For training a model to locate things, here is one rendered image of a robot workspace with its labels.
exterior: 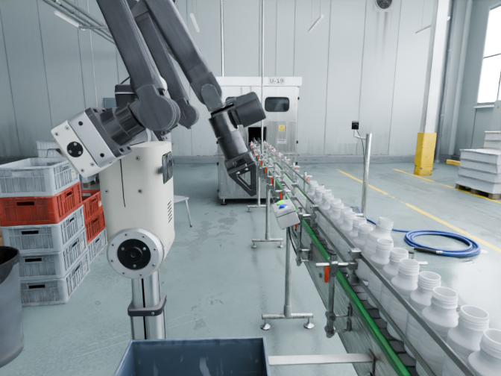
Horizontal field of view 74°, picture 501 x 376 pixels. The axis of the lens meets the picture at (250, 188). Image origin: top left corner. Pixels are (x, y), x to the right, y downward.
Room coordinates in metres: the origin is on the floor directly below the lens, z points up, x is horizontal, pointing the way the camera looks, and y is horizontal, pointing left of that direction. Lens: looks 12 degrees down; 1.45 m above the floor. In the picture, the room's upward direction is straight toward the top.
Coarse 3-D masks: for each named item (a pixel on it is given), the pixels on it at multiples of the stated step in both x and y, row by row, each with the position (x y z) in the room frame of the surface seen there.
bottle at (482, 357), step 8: (488, 328) 0.41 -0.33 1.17; (488, 336) 0.41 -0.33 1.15; (496, 336) 0.41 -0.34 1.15; (480, 344) 0.40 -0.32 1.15; (488, 344) 0.39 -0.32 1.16; (496, 344) 0.38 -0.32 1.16; (480, 352) 0.40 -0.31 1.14; (488, 352) 0.38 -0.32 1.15; (496, 352) 0.38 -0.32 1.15; (472, 360) 0.40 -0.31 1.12; (480, 360) 0.39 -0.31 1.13; (488, 360) 0.38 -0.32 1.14; (496, 360) 0.38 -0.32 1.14; (472, 368) 0.39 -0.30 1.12; (480, 368) 0.38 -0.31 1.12; (488, 368) 0.38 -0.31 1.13; (496, 368) 0.38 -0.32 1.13
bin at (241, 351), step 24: (240, 336) 0.69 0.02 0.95; (264, 336) 0.69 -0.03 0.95; (120, 360) 0.61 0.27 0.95; (144, 360) 0.67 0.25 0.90; (168, 360) 0.68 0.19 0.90; (192, 360) 0.68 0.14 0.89; (216, 360) 0.68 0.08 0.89; (240, 360) 0.68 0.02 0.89; (264, 360) 0.64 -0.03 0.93; (288, 360) 0.63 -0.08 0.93; (312, 360) 0.63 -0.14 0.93; (336, 360) 0.63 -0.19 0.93; (360, 360) 0.63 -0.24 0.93
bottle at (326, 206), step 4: (324, 196) 1.21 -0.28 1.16; (328, 196) 1.23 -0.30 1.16; (332, 196) 1.22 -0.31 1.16; (324, 200) 1.21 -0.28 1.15; (328, 200) 1.20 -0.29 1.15; (324, 204) 1.21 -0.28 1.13; (328, 204) 1.20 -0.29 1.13; (324, 208) 1.20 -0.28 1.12; (328, 208) 1.19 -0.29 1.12; (324, 212) 1.19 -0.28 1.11; (320, 216) 1.22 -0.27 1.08; (320, 220) 1.21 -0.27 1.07; (324, 220) 1.19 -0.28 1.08; (320, 224) 1.21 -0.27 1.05; (324, 224) 1.19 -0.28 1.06; (324, 228) 1.19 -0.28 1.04; (320, 232) 1.21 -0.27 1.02; (324, 232) 1.19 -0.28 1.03; (320, 236) 1.21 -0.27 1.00
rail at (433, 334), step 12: (264, 156) 3.68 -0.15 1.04; (300, 204) 1.57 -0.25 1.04; (324, 216) 1.14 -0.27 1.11; (336, 228) 1.00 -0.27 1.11; (348, 240) 0.89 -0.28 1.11; (336, 252) 0.98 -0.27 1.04; (372, 300) 0.70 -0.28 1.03; (384, 312) 0.64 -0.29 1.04; (456, 312) 0.53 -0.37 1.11; (396, 324) 0.60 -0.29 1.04; (420, 324) 0.51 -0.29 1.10; (432, 336) 0.48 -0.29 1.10; (444, 348) 0.44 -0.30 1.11; (420, 360) 0.50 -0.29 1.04; (456, 360) 0.42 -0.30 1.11; (432, 372) 0.47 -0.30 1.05; (468, 372) 0.39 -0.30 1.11
